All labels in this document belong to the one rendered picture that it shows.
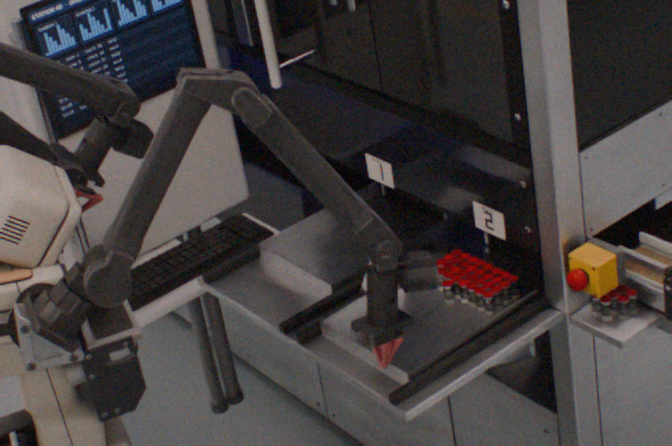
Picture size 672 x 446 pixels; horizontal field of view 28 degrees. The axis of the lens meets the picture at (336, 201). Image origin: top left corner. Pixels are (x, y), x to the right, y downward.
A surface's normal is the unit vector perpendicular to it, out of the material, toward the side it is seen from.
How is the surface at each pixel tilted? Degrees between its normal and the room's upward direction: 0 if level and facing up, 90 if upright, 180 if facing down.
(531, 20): 90
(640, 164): 90
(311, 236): 0
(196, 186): 90
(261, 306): 0
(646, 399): 90
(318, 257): 0
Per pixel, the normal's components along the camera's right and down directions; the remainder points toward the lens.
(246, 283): -0.16, -0.86
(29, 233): 0.35, 0.41
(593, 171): 0.61, 0.30
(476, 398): -0.78, 0.41
